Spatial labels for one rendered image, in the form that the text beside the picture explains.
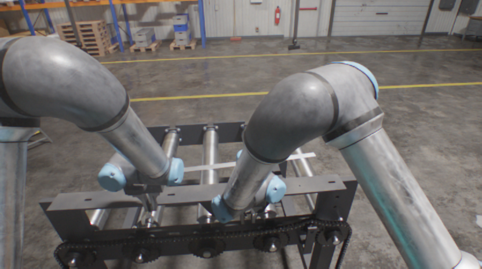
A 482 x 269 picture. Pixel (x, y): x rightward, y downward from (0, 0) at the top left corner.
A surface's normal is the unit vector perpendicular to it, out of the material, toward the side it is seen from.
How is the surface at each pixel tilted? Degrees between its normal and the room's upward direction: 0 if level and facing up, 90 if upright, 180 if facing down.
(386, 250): 0
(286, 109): 59
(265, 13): 90
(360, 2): 90
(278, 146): 95
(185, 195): 0
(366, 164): 77
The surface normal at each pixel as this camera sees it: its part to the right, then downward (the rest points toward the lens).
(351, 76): 0.32, -0.49
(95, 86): 0.86, -0.01
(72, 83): 0.67, 0.07
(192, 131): 0.08, 0.48
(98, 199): -0.02, -0.88
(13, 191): 1.00, 0.01
